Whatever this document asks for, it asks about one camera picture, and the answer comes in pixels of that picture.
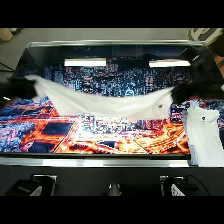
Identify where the white shirt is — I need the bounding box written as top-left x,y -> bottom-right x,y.
24,73 -> 177,122
181,99 -> 224,168

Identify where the silver frame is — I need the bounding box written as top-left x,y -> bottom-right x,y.
0,39 -> 206,197

